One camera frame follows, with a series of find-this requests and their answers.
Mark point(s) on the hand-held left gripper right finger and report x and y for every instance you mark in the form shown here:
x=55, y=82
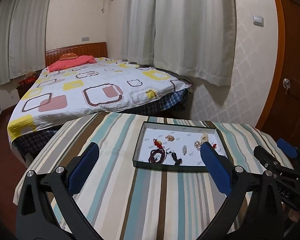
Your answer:
x=215, y=170

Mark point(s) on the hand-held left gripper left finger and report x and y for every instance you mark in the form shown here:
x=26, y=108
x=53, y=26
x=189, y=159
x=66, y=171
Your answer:
x=82, y=170

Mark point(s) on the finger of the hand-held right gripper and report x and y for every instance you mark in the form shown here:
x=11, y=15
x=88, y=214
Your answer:
x=267, y=157
x=287, y=147

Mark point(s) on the red and gold charm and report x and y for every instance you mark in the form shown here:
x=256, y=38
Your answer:
x=158, y=143
x=214, y=145

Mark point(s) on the gold bead cluster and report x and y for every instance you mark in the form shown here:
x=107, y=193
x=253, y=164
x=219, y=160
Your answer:
x=169, y=137

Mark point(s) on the dark green tray box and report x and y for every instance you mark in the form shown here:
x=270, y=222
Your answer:
x=152, y=132

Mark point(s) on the striped bed sheet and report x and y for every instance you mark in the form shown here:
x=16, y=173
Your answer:
x=115, y=155

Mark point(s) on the small crystal brooch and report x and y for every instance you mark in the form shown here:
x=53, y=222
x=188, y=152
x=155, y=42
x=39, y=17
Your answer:
x=184, y=149

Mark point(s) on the metal door lock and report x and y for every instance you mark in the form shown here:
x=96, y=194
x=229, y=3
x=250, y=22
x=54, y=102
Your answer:
x=286, y=82

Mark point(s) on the bed with patterned quilt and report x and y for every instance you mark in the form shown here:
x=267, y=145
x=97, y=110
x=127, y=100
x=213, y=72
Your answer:
x=102, y=80

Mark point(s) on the wooden door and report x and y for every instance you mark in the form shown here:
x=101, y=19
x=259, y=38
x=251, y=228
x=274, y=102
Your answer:
x=297, y=55

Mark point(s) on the wooden nightstand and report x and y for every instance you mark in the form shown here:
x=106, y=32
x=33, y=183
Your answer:
x=25, y=88

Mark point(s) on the pink pillow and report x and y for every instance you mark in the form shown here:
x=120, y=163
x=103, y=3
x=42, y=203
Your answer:
x=72, y=62

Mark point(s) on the brown stuffed toy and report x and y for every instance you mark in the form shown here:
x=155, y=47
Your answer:
x=30, y=75

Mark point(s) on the small orange cushion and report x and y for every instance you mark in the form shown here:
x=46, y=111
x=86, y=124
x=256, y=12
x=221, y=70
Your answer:
x=67, y=55

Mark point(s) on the wooden headboard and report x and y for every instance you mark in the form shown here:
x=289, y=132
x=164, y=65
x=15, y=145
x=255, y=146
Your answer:
x=90, y=48

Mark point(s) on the cream thick curtain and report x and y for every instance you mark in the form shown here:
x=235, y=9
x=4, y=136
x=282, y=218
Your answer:
x=195, y=30

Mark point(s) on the white window curtain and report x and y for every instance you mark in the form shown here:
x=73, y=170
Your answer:
x=20, y=30

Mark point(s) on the white sheer curtain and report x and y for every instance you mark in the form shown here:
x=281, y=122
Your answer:
x=137, y=25

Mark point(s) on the white light switch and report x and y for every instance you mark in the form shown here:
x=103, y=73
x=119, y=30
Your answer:
x=258, y=20

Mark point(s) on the wall outlet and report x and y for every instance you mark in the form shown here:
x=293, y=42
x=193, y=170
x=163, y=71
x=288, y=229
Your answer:
x=85, y=39

